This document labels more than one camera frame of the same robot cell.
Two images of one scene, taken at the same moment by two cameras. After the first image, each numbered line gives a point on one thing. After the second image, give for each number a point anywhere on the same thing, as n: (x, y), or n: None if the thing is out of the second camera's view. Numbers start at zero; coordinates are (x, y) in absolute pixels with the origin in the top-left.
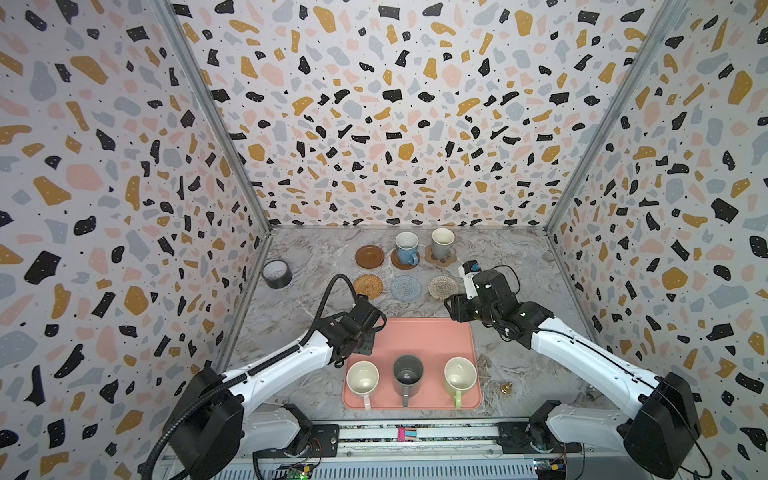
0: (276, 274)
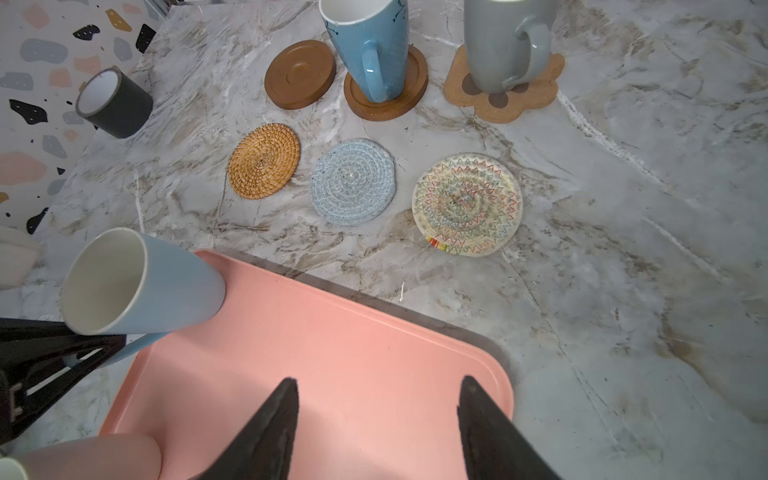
0: (114, 102)
